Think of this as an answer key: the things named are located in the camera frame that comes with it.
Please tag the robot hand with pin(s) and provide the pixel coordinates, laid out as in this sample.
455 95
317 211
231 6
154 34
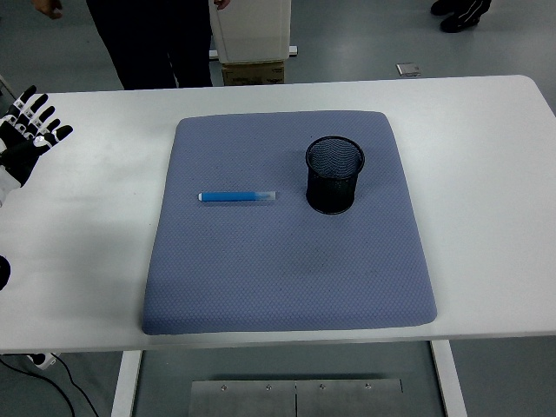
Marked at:
21 152

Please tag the blue marker with clear cap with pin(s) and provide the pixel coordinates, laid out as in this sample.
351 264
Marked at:
234 196

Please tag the black mesh pen holder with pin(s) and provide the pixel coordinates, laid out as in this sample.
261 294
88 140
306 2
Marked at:
332 191

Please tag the person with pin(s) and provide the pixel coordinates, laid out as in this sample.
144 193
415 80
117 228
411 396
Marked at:
147 43

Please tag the brown cardboard box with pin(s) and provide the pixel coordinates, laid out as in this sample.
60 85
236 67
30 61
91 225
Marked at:
252 74

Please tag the white table leg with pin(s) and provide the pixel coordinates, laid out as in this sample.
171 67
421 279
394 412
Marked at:
449 382
126 382

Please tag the white upright cabinet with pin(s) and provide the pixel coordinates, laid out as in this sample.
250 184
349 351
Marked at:
252 30

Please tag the blue-grey padded mat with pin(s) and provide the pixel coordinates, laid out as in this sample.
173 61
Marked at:
269 269

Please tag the white base bar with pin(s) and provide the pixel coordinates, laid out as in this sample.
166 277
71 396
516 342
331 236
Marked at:
293 50

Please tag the grey floor socket plate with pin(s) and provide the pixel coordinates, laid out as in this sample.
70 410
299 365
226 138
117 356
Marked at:
408 70

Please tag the person's feet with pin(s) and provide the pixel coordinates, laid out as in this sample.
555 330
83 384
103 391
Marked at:
460 17

